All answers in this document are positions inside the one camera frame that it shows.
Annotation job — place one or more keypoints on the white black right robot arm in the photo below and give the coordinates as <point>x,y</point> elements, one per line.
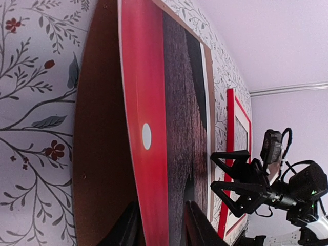
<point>307,186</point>

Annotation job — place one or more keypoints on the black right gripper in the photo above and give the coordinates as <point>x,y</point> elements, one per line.
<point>254,188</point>

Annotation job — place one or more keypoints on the right aluminium corner post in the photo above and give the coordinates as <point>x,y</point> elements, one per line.
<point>288,89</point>

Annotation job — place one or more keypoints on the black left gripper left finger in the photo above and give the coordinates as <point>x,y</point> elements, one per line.
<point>125,231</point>

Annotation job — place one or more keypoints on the red grey photo print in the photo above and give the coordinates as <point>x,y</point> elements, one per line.
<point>164,71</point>

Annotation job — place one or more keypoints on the brown backing board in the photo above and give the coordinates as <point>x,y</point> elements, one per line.
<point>103,175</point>

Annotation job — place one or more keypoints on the red wooden picture frame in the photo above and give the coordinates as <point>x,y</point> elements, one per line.
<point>231,238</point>

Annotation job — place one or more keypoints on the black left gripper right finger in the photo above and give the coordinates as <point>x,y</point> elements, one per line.
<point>198,230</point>

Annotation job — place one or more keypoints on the floral patterned table mat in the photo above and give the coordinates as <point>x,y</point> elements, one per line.
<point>42,51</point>

